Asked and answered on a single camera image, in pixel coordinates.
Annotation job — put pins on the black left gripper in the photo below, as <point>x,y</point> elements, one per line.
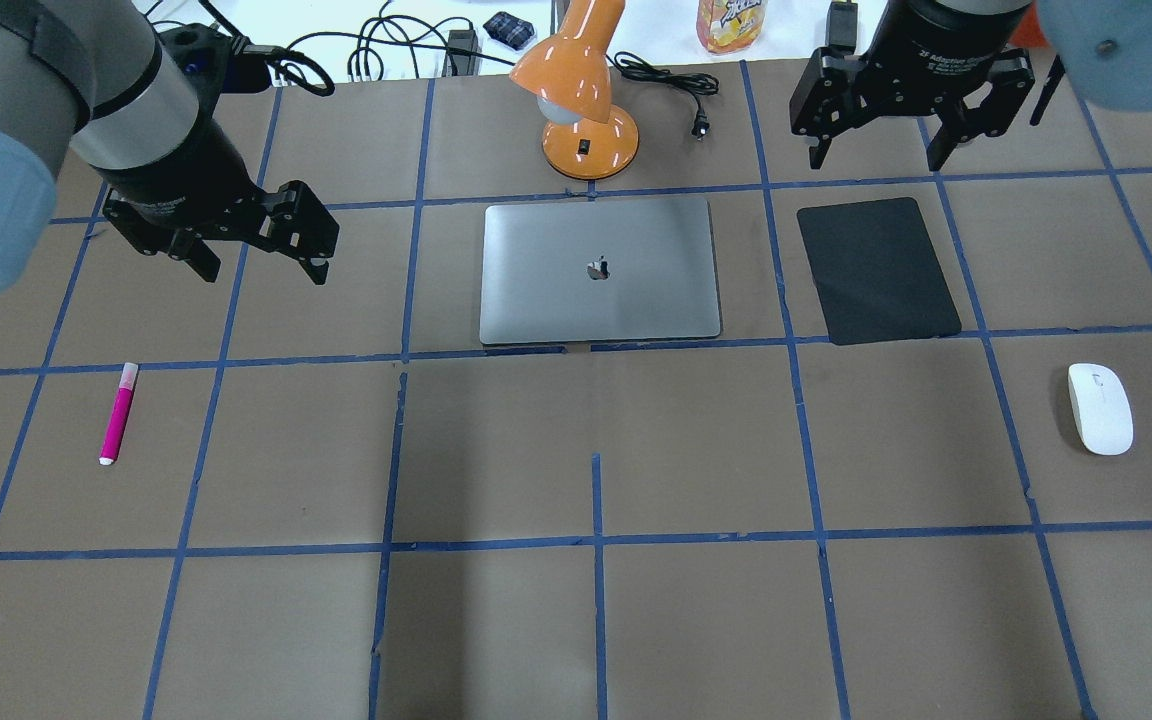
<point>179,175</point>

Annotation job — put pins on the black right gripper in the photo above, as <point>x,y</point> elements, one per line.
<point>939,35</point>

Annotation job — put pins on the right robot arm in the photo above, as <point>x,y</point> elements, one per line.
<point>1103,47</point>

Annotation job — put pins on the black mousepad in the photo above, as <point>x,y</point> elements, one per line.
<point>876,273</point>

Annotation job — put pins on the silver laptop notebook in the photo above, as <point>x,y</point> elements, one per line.
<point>608,270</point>

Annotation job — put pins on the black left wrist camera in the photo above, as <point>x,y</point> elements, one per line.
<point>213,62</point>

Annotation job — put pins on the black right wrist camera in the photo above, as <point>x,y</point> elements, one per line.
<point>842,26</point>

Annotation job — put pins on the dark blue checkered pouch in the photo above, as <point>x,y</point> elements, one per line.
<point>509,30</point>

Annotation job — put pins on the orange desk lamp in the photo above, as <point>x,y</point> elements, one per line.
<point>586,136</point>

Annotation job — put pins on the white computer mouse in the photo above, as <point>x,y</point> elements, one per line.
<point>1102,411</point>

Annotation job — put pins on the pink highlighter pen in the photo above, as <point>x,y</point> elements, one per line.
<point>120,413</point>

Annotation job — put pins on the orange snack bag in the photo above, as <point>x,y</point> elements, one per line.
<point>725,27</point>

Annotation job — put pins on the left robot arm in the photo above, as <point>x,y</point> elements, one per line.
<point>137,106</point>

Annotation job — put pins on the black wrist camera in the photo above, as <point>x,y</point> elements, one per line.
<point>842,26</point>
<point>213,62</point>

